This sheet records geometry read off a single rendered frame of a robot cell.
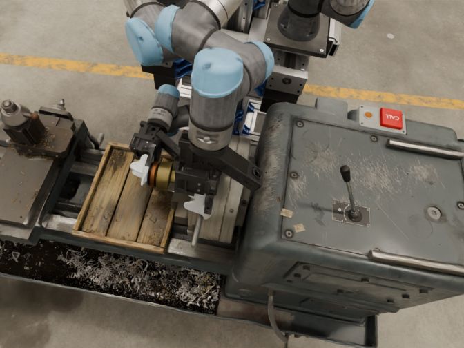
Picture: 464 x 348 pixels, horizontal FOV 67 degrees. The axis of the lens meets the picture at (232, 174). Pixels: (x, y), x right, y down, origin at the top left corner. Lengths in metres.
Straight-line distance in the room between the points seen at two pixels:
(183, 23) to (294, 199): 0.47
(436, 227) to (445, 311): 1.51
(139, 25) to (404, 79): 2.62
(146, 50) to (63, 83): 1.97
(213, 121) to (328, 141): 0.48
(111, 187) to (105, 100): 1.46
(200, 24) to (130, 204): 0.75
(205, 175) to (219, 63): 0.22
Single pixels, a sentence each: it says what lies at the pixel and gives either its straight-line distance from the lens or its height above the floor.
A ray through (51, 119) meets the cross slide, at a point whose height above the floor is 0.97.
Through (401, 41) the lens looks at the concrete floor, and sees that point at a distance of 3.58.
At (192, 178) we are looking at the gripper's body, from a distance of 0.64.
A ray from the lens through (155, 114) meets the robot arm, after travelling 1.13.
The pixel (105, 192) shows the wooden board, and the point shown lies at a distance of 1.28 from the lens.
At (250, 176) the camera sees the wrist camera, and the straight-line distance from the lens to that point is 0.65.
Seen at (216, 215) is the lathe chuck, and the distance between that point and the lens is 0.90.
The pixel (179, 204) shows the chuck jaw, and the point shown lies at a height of 1.11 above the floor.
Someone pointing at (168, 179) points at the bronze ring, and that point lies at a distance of 1.01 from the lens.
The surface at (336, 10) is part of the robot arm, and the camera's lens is 1.19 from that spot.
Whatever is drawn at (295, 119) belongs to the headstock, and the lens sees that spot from 0.98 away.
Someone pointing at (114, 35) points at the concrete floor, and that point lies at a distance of 3.12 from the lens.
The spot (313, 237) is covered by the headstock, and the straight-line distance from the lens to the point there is 0.84.
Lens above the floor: 2.01
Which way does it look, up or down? 62 degrees down
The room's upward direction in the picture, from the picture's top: 11 degrees clockwise
